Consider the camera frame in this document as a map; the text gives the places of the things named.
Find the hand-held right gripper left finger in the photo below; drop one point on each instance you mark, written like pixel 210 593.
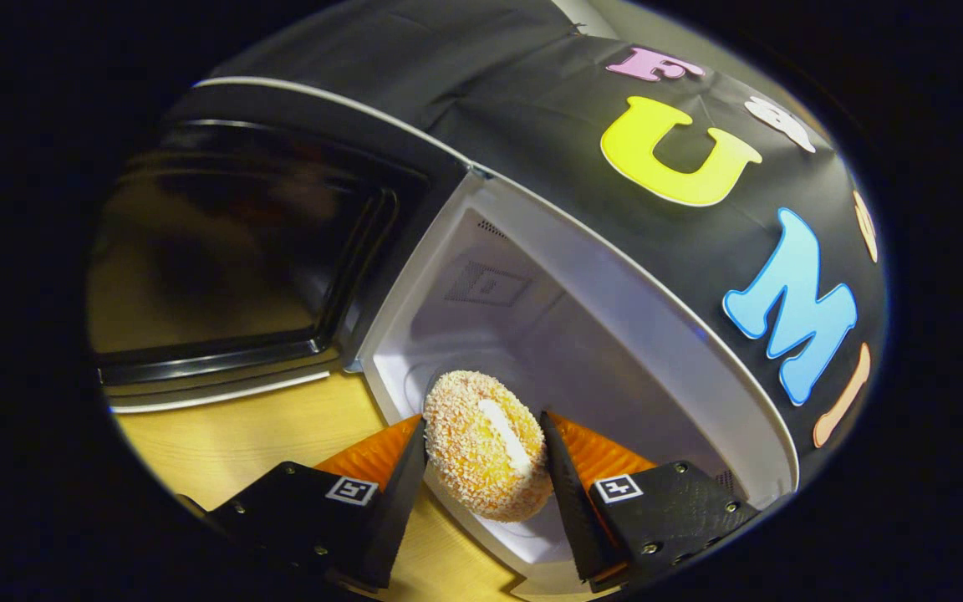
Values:
pixel 398 510

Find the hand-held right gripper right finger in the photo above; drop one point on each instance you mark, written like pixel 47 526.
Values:
pixel 573 502

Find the crumbed orange doughnut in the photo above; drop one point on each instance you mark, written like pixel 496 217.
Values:
pixel 473 451

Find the white microwave oven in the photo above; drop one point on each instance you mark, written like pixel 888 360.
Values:
pixel 532 318

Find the black backdrop cloth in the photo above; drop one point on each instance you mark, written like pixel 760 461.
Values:
pixel 532 100

